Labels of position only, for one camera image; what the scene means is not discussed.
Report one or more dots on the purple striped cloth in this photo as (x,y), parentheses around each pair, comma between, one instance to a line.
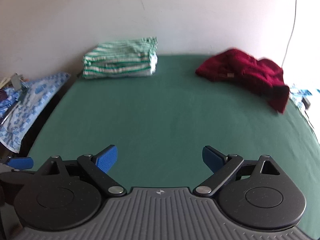
(3,96)

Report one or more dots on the red knitted sweater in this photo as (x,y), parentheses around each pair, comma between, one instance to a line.
(245,72)

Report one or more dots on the flat metal tool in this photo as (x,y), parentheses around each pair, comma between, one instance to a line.
(9,114)

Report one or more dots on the green table cloth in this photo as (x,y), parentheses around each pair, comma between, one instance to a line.
(160,115)

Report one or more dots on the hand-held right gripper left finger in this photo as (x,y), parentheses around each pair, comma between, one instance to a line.
(107,158)

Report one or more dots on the small grey device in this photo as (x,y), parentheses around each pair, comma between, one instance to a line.
(17,81)

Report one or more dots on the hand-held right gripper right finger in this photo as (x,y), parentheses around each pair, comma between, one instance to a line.
(211,158)

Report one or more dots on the white power strip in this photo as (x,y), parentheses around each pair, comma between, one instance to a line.
(298,96)

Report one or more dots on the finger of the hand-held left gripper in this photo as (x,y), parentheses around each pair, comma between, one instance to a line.
(21,163)

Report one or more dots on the blue patterned white cloth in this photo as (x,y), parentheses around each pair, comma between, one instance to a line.
(35,97)

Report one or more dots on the green striped folded clothes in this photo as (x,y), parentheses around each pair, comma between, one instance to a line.
(117,60)

